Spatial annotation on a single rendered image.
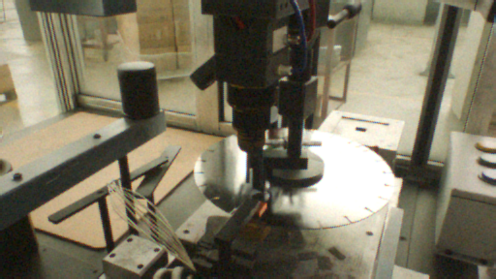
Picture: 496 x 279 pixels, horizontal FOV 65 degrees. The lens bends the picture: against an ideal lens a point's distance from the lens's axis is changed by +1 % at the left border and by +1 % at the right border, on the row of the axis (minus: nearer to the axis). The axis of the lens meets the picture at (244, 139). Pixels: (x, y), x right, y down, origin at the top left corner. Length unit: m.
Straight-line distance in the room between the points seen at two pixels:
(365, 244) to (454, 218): 0.21
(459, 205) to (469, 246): 0.09
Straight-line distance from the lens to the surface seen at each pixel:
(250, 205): 0.51
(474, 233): 0.84
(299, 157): 0.55
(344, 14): 0.51
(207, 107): 1.24
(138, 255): 0.59
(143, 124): 0.61
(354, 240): 0.68
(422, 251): 0.86
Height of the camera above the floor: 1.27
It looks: 25 degrees down
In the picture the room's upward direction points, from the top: straight up
